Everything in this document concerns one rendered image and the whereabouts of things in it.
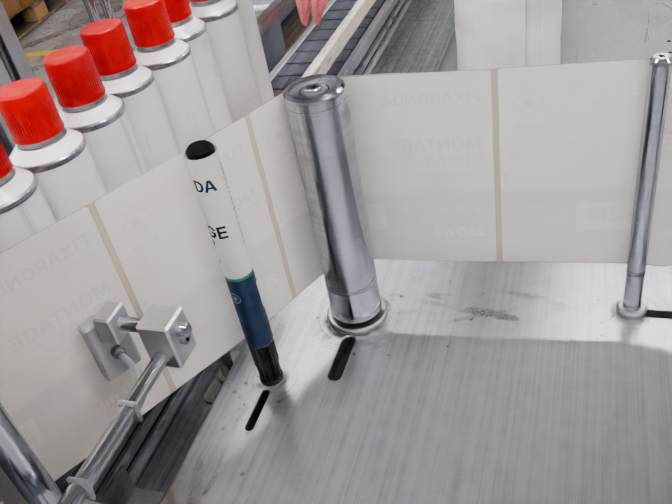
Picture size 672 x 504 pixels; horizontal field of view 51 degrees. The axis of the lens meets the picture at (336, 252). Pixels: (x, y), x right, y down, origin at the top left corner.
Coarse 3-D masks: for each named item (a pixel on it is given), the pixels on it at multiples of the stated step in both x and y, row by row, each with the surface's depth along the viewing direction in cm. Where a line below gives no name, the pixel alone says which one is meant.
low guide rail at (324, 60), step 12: (360, 0) 100; (372, 0) 103; (360, 12) 98; (348, 24) 93; (336, 36) 90; (348, 36) 94; (324, 48) 88; (336, 48) 90; (324, 60) 86; (312, 72) 83; (324, 72) 86
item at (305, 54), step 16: (336, 0) 112; (352, 0) 111; (384, 0) 109; (336, 16) 107; (368, 16) 104; (320, 32) 102; (304, 48) 98; (320, 48) 98; (352, 48) 96; (288, 64) 95; (304, 64) 94; (336, 64) 92; (272, 80) 92; (288, 80) 91; (80, 464) 47; (64, 480) 46
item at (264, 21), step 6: (276, 0) 91; (282, 0) 91; (288, 0) 93; (270, 6) 89; (276, 6) 89; (282, 6) 91; (264, 12) 88; (270, 12) 88; (276, 12) 89; (258, 18) 86; (264, 18) 86; (270, 18) 88; (276, 18) 90; (258, 24) 85; (264, 24) 86; (270, 24) 88; (264, 30) 86
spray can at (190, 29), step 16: (176, 0) 61; (176, 16) 61; (192, 16) 63; (176, 32) 62; (192, 32) 62; (192, 48) 62; (208, 48) 64; (208, 64) 64; (208, 80) 65; (208, 96) 65; (224, 96) 67; (224, 112) 67
